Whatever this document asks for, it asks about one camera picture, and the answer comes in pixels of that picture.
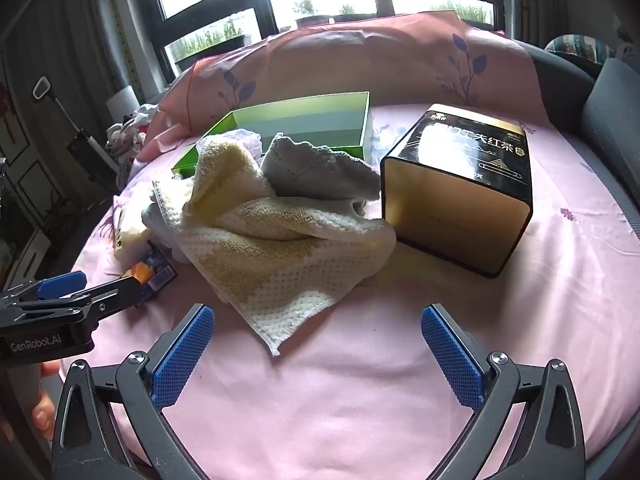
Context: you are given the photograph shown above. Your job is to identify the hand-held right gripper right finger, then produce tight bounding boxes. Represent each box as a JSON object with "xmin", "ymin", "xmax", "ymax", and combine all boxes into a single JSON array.
[{"xmin": 421, "ymin": 303, "xmax": 587, "ymax": 480}]

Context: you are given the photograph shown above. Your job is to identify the pink leaf print pillow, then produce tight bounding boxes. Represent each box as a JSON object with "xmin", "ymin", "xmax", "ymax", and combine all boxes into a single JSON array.
[{"xmin": 135, "ymin": 10, "xmax": 551, "ymax": 161}]

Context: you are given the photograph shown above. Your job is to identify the pile of clothes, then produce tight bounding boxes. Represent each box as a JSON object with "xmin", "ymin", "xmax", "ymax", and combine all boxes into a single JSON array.
[{"xmin": 106, "ymin": 104, "xmax": 161, "ymax": 161}]

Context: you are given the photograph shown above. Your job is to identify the green cardboard box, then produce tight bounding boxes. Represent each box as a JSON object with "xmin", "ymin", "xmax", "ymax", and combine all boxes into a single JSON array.
[{"xmin": 171, "ymin": 91, "xmax": 375, "ymax": 178}]

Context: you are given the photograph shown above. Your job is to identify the pink floral bedsheet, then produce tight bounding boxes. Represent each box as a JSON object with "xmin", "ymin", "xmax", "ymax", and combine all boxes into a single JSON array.
[{"xmin": 70, "ymin": 105, "xmax": 640, "ymax": 480}]

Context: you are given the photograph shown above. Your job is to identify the purple mesh bath pouf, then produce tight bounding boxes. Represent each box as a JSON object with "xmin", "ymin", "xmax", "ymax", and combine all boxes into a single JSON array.
[{"xmin": 197, "ymin": 128, "xmax": 263, "ymax": 158}]

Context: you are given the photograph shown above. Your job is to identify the person's left hand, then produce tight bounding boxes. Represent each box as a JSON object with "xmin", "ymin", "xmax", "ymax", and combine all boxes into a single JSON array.
[{"xmin": 30, "ymin": 361, "xmax": 63, "ymax": 431}]

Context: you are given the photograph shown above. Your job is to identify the cream yellow towel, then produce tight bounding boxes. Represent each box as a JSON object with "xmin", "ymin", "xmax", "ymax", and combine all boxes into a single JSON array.
[{"xmin": 142, "ymin": 140, "xmax": 397, "ymax": 357}]

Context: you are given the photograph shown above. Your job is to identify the patterned cushion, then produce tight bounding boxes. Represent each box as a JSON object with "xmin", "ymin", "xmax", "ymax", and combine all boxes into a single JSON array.
[{"xmin": 544, "ymin": 35, "xmax": 618, "ymax": 66}]

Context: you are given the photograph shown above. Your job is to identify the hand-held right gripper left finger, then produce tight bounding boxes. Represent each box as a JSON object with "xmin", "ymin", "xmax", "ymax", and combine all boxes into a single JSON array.
[{"xmin": 51, "ymin": 303, "xmax": 216, "ymax": 480}]

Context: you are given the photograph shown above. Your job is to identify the dark chair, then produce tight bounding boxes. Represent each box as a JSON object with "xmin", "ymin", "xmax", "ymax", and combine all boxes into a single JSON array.
[{"xmin": 520, "ymin": 40, "xmax": 598, "ymax": 126}]

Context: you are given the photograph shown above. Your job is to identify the upright floor cleaner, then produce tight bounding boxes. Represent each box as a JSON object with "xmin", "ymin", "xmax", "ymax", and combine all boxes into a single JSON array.
[{"xmin": 32, "ymin": 76, "xmax": 121, "ymax": 196}]

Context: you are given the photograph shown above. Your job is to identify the grey curtain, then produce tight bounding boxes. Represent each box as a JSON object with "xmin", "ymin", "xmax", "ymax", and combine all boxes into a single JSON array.
[{"xmin": 45, "ymin": 0, "xmax": 168, "ymax": 111}]

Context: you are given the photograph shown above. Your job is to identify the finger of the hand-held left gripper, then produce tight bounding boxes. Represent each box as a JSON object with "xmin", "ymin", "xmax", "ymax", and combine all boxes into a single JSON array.
[
  {"xmin": 50, "ymin": 275, "xmax": 147, "ymax": 330},
  {"xmin": 0, "ymin": 270, "xmax": 88, "ymax": 311}
]

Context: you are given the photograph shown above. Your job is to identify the grey knitted cloth pink trim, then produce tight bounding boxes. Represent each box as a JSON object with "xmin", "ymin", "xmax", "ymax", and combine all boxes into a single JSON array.
[{"xmin": 261, "ymin": 133, "xmax": 382, "ymax": 213}]

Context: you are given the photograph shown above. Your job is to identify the long black planter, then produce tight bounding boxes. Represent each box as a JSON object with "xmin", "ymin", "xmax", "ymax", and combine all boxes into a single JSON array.
[{"xmin": 172, "ymin": 35, "xmax": 251, "ymax": 70}]

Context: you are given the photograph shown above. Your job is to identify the small blue orange carton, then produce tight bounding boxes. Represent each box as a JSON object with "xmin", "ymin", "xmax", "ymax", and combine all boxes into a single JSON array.
[{"xmin": 122, "ymin": 249, "xmax": 177, "ymax": 301}]

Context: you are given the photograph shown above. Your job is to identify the black gold tea tin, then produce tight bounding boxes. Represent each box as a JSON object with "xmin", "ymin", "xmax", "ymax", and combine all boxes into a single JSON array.
[{"xmin": 380, "ymin": 104, "xmax": 534, "ymax": 279}]

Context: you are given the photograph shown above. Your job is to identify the grey seat cushion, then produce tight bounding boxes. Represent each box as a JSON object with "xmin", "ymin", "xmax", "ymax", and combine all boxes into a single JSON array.
[{"xmin": 580, "ymin": 57, "xmax": 640, "ymax": 201}]

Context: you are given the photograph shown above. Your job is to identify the cream tissue pack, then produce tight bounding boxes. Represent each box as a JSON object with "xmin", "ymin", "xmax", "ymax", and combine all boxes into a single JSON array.
[{"xmin": 112, "ymin": 205, "xmax": 153, "ymax": 263}]

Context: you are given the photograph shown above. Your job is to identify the white cylinder bin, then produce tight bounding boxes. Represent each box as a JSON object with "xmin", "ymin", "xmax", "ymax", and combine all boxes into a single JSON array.
[{"xmin": 105, "ymin": 85, "xmax": 140, "ymax": 121}]

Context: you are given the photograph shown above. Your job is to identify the black window frame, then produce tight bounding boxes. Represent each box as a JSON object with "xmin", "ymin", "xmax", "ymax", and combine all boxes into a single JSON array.
[{"xmin": 132, "ymin": 0, "xmax": 516, "ymax": 92}]

